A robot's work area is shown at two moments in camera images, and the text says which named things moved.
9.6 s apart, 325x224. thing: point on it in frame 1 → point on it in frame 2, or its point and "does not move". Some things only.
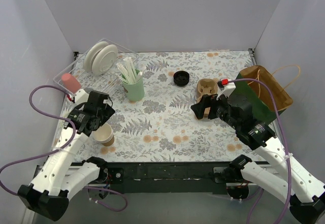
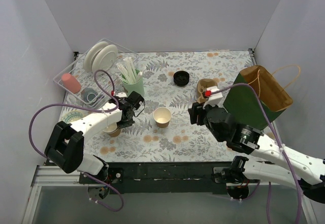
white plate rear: x=91 y=53 does not move
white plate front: x=104 y=59 does not move
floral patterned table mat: x=140 y=110 does not move
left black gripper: x=106 y=111 → x=125 y=123
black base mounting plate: x=166 y=178 does not move
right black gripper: x=210 y=107 → x=197 y=114
